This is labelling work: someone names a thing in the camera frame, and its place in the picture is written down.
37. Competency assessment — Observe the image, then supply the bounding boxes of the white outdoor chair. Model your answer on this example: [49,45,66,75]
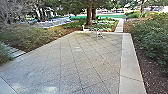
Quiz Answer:
[81,25,91,34]

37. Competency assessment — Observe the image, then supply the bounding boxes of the large outdoor tree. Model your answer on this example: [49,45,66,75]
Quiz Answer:
[74,0,101,26]

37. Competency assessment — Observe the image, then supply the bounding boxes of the green outdoor shrub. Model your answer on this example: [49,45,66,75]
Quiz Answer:
[130,12,168,66]

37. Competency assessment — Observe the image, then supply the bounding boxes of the stone garden steps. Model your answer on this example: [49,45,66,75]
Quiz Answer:
[1,43,27,60]

